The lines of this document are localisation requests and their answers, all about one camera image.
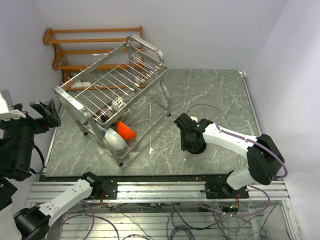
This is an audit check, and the black bowl tan underside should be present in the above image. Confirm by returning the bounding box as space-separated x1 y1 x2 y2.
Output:
185 142 207 155

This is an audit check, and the dark patterned bowl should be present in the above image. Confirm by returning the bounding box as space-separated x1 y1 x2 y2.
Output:
99 106 113 124

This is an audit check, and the orange bowl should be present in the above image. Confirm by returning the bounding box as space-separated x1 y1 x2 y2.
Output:
117 121 137 141

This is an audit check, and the plain white bowl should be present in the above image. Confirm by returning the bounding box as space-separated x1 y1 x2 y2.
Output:
104 128 127 151

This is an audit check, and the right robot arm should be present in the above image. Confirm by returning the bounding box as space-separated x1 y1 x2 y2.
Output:
174 112 285 198

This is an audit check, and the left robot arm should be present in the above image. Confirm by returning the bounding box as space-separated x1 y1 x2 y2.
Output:
0 96 102 240

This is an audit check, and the wooden shelf rack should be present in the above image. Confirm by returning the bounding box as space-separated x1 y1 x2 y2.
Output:
43 26 143 83

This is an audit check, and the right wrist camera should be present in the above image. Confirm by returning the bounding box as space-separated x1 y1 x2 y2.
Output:
190 116 198 122

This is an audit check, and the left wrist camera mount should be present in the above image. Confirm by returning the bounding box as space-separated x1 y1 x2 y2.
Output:
0 89 26 121

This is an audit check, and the steel wire dish rack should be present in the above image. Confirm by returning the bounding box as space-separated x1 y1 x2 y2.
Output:
53 35 172 166

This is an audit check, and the aluminium frame rail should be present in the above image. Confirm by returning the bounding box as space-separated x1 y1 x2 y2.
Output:
26 180 290 204

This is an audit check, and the purple floor cable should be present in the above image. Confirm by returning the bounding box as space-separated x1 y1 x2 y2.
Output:
57 198 121 240

